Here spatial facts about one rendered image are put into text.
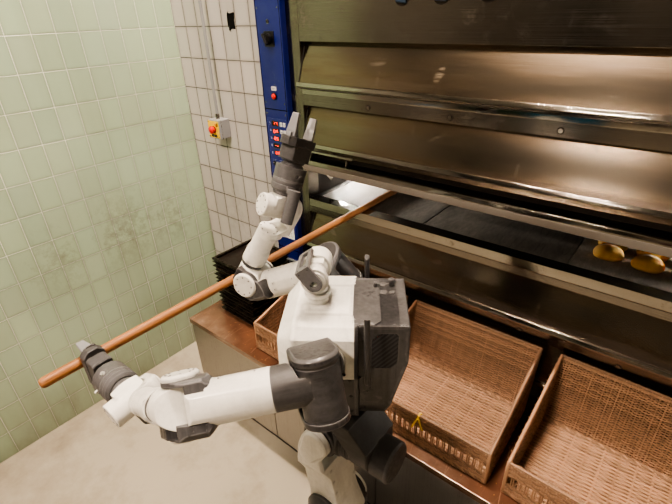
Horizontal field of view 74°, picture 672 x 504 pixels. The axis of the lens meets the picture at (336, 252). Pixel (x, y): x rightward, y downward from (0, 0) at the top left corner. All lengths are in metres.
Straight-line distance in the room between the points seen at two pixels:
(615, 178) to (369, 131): 0.91
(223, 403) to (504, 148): 1.23
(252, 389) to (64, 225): 1.86
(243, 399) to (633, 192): 1.24
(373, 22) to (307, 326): 1.22
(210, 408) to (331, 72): 1.46
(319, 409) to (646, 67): 1.24
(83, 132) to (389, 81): 1.51
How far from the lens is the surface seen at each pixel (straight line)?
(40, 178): 2.50
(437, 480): 1.81
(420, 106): 1.75
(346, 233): 2.17
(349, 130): 1.97
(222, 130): 2.52
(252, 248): 1.33
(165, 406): 0.96
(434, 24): 1.71
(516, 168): 1.65
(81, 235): 2.63
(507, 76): 1.62
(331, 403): 0.89
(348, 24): 1.91
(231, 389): 0.89
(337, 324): 0.98
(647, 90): 1.53
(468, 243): 1.82
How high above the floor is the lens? 2.00
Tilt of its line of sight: 29 degrees down
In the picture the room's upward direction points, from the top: 2 degrees counter-clockwise
